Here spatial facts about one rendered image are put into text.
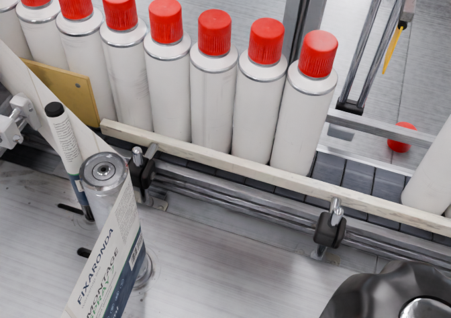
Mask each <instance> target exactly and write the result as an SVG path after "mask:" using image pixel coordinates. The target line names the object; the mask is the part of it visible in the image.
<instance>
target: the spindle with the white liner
mask: <svg viewBox="0 0 451 318"><path fill-rule="evenodd" d="M319 318H451V279H450V278H448V277H447V276H444V275H443V274H442V273H441V272H439V271H438V270H436V269H435V268H434V267H433V266H432V265H431V264H428V263H425V262H418V261H411V260H393V261H390V262H388V263H387V264H386V265H385V267H384V268H383V269H382V270H381V272H380V273H379V274H373V273H360V274H353V275H352V276H350V277H348V278H347V279H346V280H345V281H344V282H343V283H342V284H341V285H340V286H339V287H338V288H337V289H336V291H335V292H334V294H333V295H332V297H331V298H330V300H329V301H328V303H327V305H326V306H325V308H324V310H323V311H322V313H321V315H320V316H319Z"/></svg>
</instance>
